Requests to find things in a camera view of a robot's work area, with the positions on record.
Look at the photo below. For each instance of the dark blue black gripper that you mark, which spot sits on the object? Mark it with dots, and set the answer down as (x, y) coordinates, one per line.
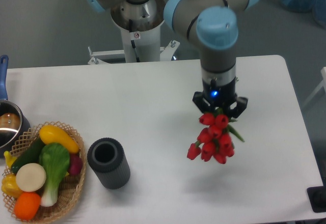
(214, 96)

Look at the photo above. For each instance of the red tulip bouquet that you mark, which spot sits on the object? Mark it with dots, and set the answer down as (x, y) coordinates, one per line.
(215, 141)

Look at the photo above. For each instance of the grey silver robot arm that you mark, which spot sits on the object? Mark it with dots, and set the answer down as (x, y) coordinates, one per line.
(209, 25)

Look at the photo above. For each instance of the white furniture leg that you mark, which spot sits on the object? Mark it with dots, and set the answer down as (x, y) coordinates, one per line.
(316, 91)

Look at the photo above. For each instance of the dark grey ribbed vase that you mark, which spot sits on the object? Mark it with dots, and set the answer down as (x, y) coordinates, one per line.
(107, 159)

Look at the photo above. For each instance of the black device at table edge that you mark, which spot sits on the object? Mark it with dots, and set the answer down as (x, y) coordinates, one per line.
(317, 198)

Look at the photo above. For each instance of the purple red radish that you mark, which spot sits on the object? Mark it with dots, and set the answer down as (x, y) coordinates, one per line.
(76, 165)

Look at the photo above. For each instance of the yellow squash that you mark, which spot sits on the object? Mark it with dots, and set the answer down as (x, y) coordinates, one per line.
(52, 134)

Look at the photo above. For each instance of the woven wicker basket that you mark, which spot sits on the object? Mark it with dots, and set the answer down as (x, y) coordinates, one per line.
(70, 188)

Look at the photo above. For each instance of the green bok choy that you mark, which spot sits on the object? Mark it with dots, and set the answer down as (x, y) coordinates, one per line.
(55, 160)

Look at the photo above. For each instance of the dark green cucumber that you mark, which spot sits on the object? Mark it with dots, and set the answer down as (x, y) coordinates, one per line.
(30, 155)

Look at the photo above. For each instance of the yellow banana tip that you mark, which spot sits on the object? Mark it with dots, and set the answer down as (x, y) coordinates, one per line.
(9, 159)

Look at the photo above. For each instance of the orange fruit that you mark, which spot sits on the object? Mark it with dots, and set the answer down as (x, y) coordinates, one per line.
(27, 205)

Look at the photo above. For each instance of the yellow bell pepper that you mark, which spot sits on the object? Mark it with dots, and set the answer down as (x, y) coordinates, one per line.
(10, 187)

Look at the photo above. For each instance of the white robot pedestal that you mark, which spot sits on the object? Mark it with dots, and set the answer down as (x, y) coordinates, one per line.
(138, 46)

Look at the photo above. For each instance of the blue handled saucepan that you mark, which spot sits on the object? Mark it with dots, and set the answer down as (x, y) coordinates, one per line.
(13, 121)

